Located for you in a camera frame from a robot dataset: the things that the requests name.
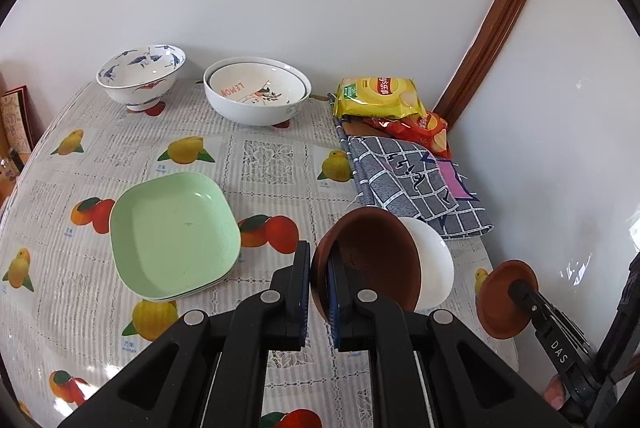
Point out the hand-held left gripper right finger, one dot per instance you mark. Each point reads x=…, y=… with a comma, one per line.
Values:
x=334, y=313

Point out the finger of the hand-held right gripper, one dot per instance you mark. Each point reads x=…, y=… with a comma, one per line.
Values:
x=555, y=343

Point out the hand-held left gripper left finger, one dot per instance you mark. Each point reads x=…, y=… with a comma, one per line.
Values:
x=301, y=298

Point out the small brown bowl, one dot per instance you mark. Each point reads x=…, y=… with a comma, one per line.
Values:
x=500, y=308
x=375, y=253

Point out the plain white bowl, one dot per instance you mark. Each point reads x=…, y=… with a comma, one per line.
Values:
x=432, y=268

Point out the green square plate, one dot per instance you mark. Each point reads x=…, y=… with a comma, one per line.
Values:
x=172, y=228

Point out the person's right hand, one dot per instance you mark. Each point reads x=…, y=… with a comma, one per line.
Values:
x=554, y=393

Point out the fruit print tablecloth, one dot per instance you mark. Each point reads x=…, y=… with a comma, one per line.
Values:
x=280, y=167

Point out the grey checked cloth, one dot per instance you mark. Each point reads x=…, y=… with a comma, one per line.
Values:
x=400, y=178

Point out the large white bowl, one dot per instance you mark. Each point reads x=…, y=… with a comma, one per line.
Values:
x=250, y=110

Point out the red chip bag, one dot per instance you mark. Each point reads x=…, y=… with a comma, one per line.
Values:
x=425, y=127

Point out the yellow chip bag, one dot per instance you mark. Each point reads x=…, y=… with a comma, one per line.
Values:
x=380, y=97

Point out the lemon print white bowl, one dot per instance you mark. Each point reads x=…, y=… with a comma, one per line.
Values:
x=250, y=85

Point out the blue patterned footed bowl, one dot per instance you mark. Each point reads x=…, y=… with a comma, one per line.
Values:
x=140, y=77

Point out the framed picture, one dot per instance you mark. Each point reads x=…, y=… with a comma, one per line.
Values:
x=15, y=122

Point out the brown wooden door frame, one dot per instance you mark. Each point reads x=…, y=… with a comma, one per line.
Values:
x=505, y=17

